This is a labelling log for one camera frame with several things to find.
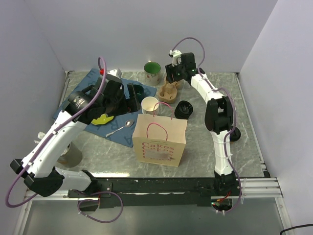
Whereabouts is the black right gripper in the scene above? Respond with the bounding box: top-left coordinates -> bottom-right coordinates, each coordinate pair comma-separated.
164,60 -> 185,84

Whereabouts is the brown pulp cup carrier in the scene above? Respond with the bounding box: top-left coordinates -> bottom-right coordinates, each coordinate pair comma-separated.
157,78 -> 183,104

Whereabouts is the cream cakes paper bag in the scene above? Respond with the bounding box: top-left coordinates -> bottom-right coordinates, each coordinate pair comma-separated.
132,114 -> 187,167

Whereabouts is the black cup lid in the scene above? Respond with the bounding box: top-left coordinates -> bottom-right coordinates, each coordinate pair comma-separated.
230,127 -> 241,141

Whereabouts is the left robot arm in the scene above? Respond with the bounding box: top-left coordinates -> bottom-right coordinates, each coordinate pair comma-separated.
10,74 -> 139,197

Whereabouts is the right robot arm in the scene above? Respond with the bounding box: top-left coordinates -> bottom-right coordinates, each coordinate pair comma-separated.
165,50 -> 236,195

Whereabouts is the stack of paper cups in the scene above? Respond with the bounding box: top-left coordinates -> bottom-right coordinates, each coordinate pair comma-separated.
141,96 -> 159,115

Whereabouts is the silver spoon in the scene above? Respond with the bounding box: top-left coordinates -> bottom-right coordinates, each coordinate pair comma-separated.
105,119 -> 134,138

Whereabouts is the dark green mug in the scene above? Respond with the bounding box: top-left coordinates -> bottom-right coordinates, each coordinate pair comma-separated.
134,84 -> 145,103

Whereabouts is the yellow-green dotted plate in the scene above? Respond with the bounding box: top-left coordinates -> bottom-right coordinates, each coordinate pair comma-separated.
91,114 -> 114,125

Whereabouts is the white floral mug green inside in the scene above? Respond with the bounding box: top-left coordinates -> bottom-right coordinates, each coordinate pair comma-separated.
144,61 -> 161,86

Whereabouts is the stack of black lids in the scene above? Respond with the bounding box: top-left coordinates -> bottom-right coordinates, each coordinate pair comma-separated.
174,100 -> 193,119

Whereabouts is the grey cup of straws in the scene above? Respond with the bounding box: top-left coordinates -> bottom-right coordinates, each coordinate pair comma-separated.
55,142 -> 83,168

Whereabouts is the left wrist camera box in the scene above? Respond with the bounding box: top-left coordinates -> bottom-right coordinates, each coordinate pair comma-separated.
107,69 -> 122,78

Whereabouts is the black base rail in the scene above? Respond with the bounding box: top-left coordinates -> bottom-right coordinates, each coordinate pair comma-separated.
67,177 -> 243,209

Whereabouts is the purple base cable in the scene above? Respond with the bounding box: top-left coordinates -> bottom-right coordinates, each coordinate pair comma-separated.
77,191 -> 125,224

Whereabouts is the aluminium frame rail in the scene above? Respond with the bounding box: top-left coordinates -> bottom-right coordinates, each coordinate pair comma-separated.
241,178 -> 283,198

